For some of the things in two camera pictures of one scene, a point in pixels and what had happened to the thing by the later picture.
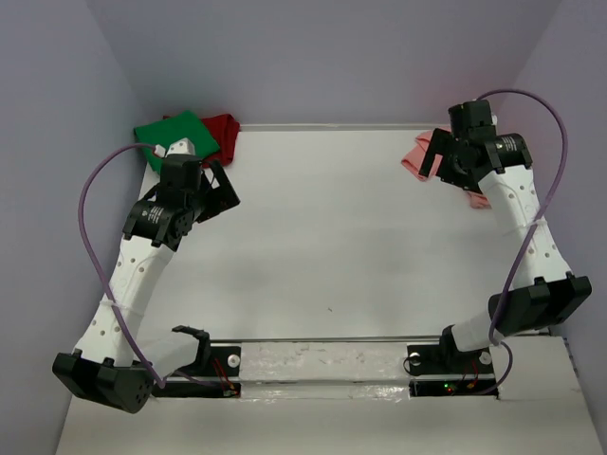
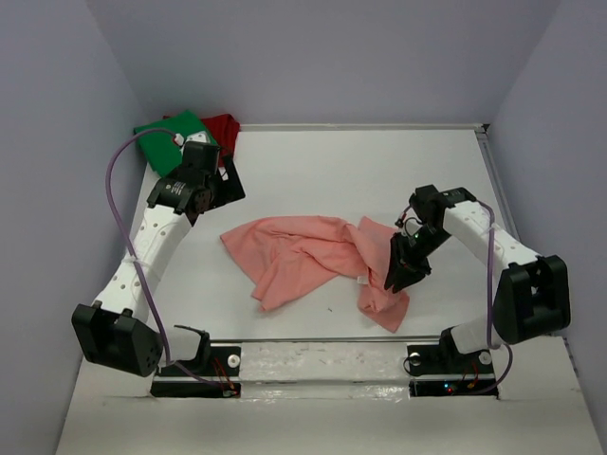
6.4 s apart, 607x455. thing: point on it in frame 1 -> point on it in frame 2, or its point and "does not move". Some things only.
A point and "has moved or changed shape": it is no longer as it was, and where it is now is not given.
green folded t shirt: (169, 131) does not move
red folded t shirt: (224, 129) does not move
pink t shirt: (478, 201) has moved or changed shape
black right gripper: (439, 145) -> (405, 259)
